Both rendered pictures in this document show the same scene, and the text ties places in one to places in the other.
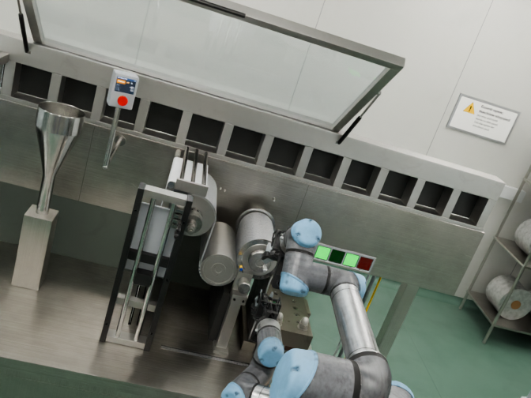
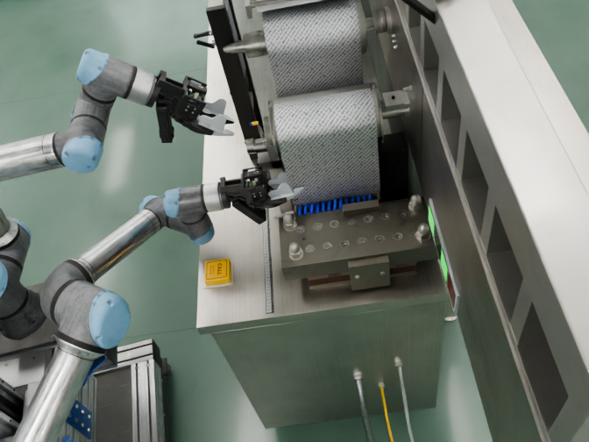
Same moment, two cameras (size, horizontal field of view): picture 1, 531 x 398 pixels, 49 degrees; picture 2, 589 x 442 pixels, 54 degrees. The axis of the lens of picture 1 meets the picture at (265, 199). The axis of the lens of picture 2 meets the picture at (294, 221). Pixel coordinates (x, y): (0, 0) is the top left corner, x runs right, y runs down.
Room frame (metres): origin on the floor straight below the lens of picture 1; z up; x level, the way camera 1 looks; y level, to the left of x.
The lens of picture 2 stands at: (2.05, -1.08, 2.21)
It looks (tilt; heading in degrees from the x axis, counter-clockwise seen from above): 51 degrees down; 107
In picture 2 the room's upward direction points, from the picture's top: 14 degrees counter-clockwise
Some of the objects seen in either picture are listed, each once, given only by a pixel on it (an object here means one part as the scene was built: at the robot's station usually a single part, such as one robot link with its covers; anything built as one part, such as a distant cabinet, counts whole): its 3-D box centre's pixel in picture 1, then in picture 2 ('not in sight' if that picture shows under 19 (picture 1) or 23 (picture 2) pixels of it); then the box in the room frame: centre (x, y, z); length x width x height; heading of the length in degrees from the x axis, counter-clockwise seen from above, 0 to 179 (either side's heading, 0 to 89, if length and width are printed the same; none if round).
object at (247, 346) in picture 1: (246, 323); not in sight; (1.87, -0.08, 0.92); 0.28 x 0.04 x 0.04; 11
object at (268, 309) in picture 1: (267, 314); (244, 189); (1.64, -0.12, 1.12); 0.12 x 0.08 x 0.09; 11
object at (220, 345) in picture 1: (232, 313); (273, 176); (1.69, -0.02, 1.05); 0.06 x 0.05 x 0.31; 11
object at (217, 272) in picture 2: not in sight; (217, 272); (1.54, -0.25, 0.91); 0.07 x 0.07 x 0.02; 11
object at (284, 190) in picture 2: not in sight; (286, 189); (1.75, -0.12, 1.11); 0.09 x 0.03 x 0.06; 10
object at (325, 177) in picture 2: (261, 279); (333, 178); (1.87, -0.08, 1.11); 0.23 x 0.01 x 0.18; 11
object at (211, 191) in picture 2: (267, 330); (216, 196); (1.56, -0.14, 1.11); 0.08 x 0.05 x 0.08; 101
